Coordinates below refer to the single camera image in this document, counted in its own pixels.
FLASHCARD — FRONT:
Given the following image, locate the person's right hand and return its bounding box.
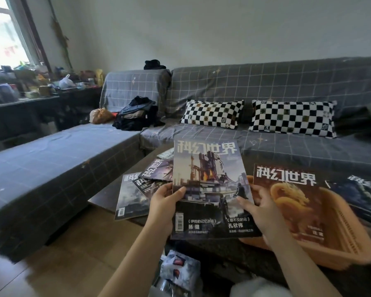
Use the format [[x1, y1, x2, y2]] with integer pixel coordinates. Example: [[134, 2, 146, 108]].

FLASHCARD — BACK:
[[236, 184, 290, 245]]

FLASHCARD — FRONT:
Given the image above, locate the person's left hand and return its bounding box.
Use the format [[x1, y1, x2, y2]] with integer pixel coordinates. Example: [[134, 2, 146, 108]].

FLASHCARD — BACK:
[[147, 183, 187, 236]]

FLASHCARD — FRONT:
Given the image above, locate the magazine with machine tower cover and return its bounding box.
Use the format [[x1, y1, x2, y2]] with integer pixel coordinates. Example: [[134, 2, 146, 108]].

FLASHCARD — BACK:
[[170, 139, 262, 240]]

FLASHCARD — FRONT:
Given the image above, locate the person's right forearm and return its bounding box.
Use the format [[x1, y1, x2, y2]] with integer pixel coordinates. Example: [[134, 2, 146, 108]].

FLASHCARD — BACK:
[[262, 231, 344, 297]]

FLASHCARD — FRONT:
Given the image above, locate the person's left forearm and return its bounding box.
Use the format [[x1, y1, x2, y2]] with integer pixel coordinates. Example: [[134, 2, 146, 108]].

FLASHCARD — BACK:
[[98, 224, 174, 297]]

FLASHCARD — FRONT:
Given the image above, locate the magazine with purple cover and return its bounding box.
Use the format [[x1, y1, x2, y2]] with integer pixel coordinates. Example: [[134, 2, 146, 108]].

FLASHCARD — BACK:
[[139, 158, 174, 183]]

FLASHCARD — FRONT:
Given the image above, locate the magazine with white cover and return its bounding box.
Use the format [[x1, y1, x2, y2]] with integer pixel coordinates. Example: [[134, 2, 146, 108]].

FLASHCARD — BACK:
[[156, 147, 175, 161]]

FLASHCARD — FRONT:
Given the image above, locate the magazine with grey cover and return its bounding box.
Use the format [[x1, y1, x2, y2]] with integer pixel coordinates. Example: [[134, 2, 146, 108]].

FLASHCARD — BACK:
[[114, 172, 153, 221]]

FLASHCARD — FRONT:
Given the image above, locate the magazine with orange dragon cover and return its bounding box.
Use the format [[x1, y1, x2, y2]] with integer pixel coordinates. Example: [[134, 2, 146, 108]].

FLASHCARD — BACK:
[[253, 165, 329, 242]]

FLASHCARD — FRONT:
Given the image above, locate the clear plastic printed packet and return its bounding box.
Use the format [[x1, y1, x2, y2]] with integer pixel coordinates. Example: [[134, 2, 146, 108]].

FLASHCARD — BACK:
[[157, 250, 203, 297]]

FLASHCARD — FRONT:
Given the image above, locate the black white checkered pillow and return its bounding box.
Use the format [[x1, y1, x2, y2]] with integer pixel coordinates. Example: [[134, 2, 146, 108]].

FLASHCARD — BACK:
[[180, 99, 245, 130], [248, 100, 337, 139]]

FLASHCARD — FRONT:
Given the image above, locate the white fluffy slipper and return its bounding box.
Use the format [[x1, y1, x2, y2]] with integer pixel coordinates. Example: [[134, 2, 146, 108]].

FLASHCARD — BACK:
[[229, 277, 294, 297]]

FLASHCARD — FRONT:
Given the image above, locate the black backpack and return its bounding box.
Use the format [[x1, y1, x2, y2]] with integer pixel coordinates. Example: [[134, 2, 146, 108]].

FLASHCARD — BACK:
[[112, 96, 166, 131]]

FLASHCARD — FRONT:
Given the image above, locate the sofa with grey checked cover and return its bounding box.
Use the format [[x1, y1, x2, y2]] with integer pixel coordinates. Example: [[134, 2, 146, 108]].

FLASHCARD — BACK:
[[0, 56, 371, 263]]

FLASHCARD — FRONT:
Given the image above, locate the orange plastic basket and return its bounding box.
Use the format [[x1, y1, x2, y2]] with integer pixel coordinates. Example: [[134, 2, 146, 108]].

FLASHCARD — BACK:
[[239, 174, 371, 271]]

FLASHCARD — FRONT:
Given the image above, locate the orange plastic bag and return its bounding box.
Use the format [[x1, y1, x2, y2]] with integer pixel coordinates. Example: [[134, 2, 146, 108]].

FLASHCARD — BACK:
[[89, 107, 115, 125]]

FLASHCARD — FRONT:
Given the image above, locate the magazine with dark blue cover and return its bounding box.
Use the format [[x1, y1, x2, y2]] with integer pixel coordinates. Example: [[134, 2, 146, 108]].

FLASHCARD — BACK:
[[325, 174, 371, 227]]

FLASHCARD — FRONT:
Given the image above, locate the black cloth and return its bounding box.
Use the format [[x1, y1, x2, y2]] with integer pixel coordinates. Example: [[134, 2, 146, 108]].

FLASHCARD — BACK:
[[143, 59, 167, 70]]

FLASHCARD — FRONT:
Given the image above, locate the white plastic bag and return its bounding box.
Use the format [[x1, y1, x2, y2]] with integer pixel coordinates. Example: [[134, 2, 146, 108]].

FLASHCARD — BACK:
[[59, 74, 77, 89]]

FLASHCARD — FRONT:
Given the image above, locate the dark long side table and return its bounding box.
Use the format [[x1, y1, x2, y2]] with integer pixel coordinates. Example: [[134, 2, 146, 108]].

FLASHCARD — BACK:
[[0, 86, 103, 145]]

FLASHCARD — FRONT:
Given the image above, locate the clutter of household items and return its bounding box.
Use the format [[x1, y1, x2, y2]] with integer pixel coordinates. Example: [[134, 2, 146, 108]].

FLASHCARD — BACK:
[[0, 60, 106, 105]]

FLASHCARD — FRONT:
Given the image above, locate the dried hanging plant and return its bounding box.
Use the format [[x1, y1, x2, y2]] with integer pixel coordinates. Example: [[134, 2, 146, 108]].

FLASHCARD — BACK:
[[47, 0, 74, 71]]

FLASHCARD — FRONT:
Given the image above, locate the window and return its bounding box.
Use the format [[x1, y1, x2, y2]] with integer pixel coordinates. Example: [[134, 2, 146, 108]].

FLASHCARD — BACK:
[[0, 0, 51, 71]]

